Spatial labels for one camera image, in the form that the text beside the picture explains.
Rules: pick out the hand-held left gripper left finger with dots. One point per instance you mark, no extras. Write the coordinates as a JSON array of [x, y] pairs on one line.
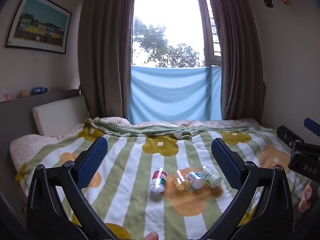
[[93, 162]]

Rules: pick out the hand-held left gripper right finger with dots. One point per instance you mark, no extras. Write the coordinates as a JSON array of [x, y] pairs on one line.
[[225, 164]]

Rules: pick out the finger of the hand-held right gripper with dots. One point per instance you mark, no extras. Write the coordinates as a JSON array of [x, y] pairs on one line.
[[287, 136], [311, 126]]

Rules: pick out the small clear glass cup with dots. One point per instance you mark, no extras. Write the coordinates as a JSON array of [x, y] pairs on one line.
[[180, 180]]

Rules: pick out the person's right hand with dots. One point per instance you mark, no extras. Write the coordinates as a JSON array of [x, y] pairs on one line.
[[308, 198]]

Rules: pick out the person's left hand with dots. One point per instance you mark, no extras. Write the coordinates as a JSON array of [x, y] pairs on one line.
[[150, 236]]

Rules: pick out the green label small bottle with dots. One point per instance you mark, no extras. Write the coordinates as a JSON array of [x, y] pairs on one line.
[[212, 176]]

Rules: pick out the blue label small bottle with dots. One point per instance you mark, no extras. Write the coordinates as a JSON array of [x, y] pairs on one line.
[[195, 179]]

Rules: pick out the green striped flower blanket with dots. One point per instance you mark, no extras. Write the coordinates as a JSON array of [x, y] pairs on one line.
[[140, 170]]

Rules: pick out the white square cushion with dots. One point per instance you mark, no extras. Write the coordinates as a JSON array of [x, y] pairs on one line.
[[58, 115]]

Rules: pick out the pale pink pillow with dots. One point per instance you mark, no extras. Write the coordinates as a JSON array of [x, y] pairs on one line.
[[30, 147]]

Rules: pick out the red label small bottle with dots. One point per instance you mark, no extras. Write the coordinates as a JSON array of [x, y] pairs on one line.
[[158, 180]]

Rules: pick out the white pink quilt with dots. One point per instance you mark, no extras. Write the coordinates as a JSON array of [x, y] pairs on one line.
[[155, 122]]

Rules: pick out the light blue cloth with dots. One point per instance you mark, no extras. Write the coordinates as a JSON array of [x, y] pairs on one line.
[[172, 95]]

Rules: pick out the grey bed headboard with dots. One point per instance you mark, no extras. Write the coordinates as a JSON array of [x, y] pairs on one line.
[[17, 115]]

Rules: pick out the blue plastic bottle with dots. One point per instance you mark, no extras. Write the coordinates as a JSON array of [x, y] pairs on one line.
[[38, 91]]

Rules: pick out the brown curtain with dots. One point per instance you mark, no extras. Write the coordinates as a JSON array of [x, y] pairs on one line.
[[237, 62], [106, 55]]

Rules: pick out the small orange figure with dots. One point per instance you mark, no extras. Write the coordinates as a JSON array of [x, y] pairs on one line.
[[23, 94]]

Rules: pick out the pale pink card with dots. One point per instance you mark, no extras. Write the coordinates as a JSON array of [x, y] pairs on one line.
[[4, 95]]

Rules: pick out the window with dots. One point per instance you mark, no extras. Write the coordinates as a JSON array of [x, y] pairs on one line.
[[167, 27]]

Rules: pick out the framed houses picture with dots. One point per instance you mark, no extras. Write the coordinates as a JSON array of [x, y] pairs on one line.
[[40, 22]]

